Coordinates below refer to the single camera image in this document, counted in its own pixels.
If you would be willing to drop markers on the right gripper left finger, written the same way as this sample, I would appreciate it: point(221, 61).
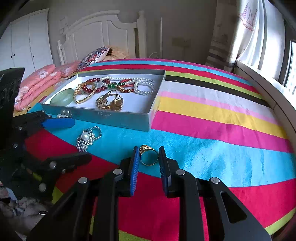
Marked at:
point(89, 209)

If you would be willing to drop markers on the white window sill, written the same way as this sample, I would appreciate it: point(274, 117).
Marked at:
point(275, 94)

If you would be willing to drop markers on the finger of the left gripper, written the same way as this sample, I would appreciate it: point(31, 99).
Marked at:
point(27, 124)
point(42, 176)

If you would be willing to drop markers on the white shallow jewelry box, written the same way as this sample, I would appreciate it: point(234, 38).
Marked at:
point(138, 87)

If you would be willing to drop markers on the white patterned curtain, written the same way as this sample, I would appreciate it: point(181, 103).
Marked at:
point(252, 32)

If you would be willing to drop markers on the white bed headboard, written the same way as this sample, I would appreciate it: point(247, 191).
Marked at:
point(103, 29)

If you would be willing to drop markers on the pink folded quilt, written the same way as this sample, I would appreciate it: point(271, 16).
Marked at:
point(40, 80)

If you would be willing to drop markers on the gold bangle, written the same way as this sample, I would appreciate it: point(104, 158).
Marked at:
point(84, 91)

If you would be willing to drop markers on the green jade bangle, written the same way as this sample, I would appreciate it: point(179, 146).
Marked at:
point(63, 98)

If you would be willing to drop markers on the silver pearl brooch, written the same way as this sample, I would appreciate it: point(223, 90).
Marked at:
point(87, 138)

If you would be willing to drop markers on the white wardrobe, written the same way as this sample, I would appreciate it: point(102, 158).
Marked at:
point(25, 43)

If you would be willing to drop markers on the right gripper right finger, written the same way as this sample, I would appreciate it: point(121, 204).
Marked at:
point(227, 218)

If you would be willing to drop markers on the gold ring brooch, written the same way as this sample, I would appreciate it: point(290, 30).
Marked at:
point(110, 101)

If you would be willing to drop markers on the pearl earrings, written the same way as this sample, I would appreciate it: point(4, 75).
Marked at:
point(65, 113)

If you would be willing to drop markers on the round patterned cushion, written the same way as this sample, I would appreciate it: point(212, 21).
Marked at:
point(97, 55)

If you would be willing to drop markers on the window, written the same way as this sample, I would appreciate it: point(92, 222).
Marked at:
point(287, 73)

